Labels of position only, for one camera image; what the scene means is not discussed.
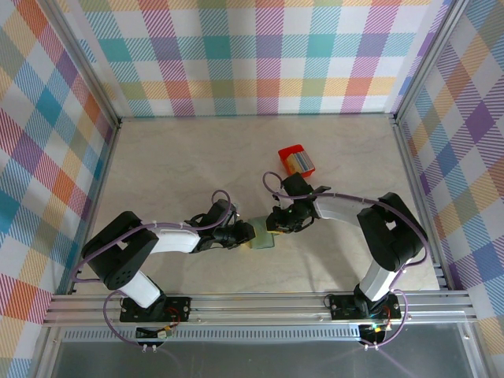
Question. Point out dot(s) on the thin aluminium end rail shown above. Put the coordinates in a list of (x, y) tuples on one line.
[(256, 115)]

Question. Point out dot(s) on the grey metal panel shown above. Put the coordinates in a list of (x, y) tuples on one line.
[(256, 362)]

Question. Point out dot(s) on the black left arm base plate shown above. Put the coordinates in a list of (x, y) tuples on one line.
[(179, 305)]

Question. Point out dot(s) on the clear plastic zip bag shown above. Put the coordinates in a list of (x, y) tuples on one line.
[(262, 238)]

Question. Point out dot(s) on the blue grey credit card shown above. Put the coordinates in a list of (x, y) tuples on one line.
[(305, 159)]

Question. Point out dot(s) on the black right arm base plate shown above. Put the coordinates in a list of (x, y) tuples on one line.
[(342, 307)]

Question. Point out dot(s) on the aluminium table side rail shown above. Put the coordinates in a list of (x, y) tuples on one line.
[(418, 197), (97, 201)]

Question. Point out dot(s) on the long aluminium mounting rail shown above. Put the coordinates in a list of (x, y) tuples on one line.
[(256, 307)]

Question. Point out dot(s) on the gold credit card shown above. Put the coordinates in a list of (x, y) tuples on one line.
[(293, 165)]

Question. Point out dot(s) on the small connector circuit board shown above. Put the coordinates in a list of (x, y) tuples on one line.
[(374, 328), (163, 334)]

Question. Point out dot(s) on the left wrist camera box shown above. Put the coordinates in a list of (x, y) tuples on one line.
[(235, 206)]

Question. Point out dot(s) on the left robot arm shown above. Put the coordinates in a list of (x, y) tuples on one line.
[(118, 252)]

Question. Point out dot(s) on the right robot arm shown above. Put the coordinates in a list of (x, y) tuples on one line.
[(390, 236)]

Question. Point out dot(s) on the red plastic bin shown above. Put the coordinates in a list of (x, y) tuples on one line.
[(286, 153)]

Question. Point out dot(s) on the aluminium frame post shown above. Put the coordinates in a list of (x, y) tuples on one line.
[(427, 59), (86, 59)]

